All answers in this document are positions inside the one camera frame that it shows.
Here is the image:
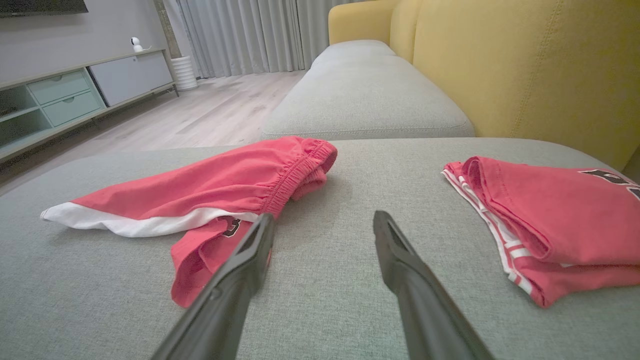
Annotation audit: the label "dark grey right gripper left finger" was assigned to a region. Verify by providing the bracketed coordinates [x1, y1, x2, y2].
[151, 213, 276, 360]

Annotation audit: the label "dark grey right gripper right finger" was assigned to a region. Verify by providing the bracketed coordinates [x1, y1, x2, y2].
[373, 210, 496, 360]

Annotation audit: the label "red and white shorts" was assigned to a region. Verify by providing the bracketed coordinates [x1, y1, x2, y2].
[41, 136, 338, 308]

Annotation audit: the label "red jersey with striped trim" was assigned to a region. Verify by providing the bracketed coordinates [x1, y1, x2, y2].
[441, 156, 640, 308]

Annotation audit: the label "large grey sofa seat cushion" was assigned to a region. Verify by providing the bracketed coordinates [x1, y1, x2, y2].
[0, 137, 640, 360]

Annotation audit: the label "small grey sofa seat cushion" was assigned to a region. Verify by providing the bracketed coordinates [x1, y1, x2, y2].
[260, 40, 476, 141]

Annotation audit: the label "white ribbed bin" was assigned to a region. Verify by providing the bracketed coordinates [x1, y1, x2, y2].
[171, 55, 199, 92]

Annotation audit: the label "grey cabinet door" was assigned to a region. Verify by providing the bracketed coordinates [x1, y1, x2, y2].
[89, 51, 174, 107]

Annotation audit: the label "mint green cabinet drawer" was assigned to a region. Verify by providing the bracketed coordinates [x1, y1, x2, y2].
[42, 90, 107, 128]
[27, 69, 92, 106]

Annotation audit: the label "grey low TV cabinet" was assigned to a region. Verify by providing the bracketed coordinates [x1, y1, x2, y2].
[0, 48, 180, 163]

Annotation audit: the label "yellow sofa backrest cushion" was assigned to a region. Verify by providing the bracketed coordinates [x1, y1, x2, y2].
[328, 0, 401, 47]
[622, 145, 640, 183]
[414, 0, 640, 171]
[389, 0, 426, 65]

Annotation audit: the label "grey pleated curtain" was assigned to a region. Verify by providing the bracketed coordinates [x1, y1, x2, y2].
[162, 0, 361, 79]

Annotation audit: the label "black TV screen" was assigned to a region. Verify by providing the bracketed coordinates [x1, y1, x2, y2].
[0, 0, 89, 18]

